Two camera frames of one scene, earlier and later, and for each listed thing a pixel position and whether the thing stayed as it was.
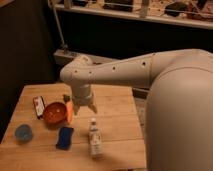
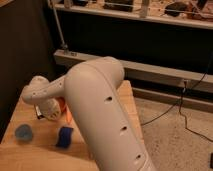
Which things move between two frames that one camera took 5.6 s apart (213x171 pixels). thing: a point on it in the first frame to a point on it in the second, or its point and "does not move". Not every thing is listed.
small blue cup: x=23 y=133 does not move
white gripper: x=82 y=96 to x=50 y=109
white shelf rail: x=138 y=15 does not move
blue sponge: x=65 y=138 does not move
